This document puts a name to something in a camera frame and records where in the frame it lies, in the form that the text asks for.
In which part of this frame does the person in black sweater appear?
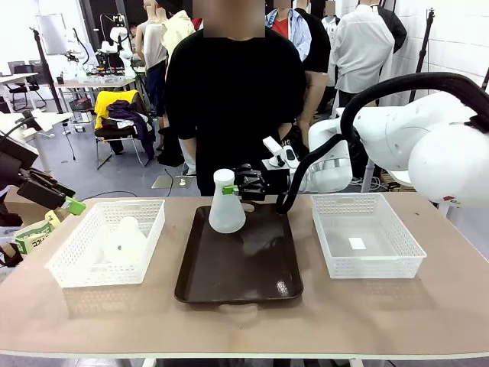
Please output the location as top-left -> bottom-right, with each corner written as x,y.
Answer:
164,26 -> 309,198

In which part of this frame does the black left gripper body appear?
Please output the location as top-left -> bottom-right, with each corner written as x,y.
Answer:
0,152 -> 30,192

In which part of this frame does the black corrugated cable conduit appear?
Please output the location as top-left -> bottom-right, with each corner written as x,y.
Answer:
275,71 -> 489,215

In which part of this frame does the green white paper bag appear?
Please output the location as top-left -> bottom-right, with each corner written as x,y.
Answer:
14,209 -> 58,256

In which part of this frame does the bystander in blue shirt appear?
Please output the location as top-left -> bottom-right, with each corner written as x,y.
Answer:
265,0 -> 332,150

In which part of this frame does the white standing desk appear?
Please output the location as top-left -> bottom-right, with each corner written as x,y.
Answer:
0,109 -> 74,174

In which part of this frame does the black storage crate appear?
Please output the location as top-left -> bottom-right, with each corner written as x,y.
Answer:
68,97 -> 96,123

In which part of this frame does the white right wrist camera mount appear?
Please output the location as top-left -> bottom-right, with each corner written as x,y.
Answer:
261,135 -> 300,169

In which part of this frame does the white perforated plastic basket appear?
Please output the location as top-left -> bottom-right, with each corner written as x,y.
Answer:
44,198 -> 167,288
311,193 -> 428,280

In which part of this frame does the black tripod stand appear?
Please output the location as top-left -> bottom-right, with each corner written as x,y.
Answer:
414,9 -> 437,74

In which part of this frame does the yellow garment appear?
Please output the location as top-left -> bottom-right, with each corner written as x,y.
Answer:
94,90 -> 141,131

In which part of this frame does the mannequin in white shirt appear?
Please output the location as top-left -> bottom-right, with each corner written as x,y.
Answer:
330,0 -> 397,95

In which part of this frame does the black office chair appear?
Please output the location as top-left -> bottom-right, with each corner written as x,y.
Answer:
7,60 -> 47,112

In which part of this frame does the black light stand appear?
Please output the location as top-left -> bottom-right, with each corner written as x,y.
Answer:
30,26 -> 64,115

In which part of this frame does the purple garment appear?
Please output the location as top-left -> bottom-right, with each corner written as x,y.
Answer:
106,99 -> 156,160

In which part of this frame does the dark brown plastic tray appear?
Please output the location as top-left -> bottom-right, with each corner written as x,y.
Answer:
174,203 -> 305,306

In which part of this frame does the mannequin in pale yellow shirt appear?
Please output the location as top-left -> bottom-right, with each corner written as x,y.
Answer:
160,9 -> 196,77

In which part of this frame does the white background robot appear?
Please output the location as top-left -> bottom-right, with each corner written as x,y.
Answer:
99,13 -> 137,77

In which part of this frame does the black metal chair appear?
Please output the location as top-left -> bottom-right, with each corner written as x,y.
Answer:
94,124 -> 154,171

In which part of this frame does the translucent white conical flask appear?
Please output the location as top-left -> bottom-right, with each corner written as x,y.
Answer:
208,167 -> 247,234
99,216 -> 150,265

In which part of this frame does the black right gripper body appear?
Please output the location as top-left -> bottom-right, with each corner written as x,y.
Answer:
263,167 -> 293,203

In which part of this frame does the brown cardboard box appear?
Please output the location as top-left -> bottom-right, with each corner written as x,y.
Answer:
3,187 -> 50,230

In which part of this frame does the white cluttered work table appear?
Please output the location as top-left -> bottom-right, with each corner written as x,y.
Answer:
53,74 -> 138,112

